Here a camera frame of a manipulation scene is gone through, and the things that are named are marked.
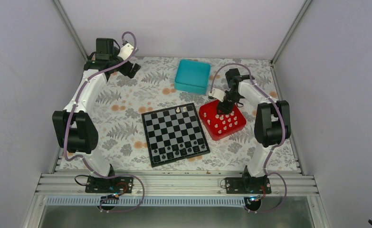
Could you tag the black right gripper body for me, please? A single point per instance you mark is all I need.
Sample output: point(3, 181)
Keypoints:
point(234, 97)

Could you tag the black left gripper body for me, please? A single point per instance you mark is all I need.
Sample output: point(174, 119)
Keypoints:
point(126, 71)

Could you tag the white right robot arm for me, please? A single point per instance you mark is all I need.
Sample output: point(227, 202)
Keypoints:
point(272, 123)

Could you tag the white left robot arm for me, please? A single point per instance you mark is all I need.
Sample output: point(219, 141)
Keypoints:
point(75, 131)

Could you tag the red piece tray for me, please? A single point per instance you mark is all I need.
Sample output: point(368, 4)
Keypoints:
point(220, 126)

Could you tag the floral table mat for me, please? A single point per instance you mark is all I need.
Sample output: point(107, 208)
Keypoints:
point(117, 112)

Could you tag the teal square box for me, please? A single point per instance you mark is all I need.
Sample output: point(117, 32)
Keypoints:
point(192, 76)

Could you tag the black white chessboard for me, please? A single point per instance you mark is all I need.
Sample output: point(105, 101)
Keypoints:
point(165, 130)

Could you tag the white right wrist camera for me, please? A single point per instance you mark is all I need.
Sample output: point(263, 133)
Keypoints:
point(216, 94)

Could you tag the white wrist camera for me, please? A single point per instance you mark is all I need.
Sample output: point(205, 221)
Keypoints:
point(216, 94)
point(126, 50)

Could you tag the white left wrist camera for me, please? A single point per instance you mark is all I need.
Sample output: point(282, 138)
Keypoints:
point(126, 50)

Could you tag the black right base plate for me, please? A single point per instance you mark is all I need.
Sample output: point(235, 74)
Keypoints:
point(253, 185)

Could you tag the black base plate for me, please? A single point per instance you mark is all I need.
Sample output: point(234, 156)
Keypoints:
point(253, 185)
point(115, 185)

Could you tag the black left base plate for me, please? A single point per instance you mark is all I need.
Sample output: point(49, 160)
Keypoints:
point(115, 185)

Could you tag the aluminium rail frame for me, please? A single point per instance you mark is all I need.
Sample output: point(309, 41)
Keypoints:
point(159, 183)

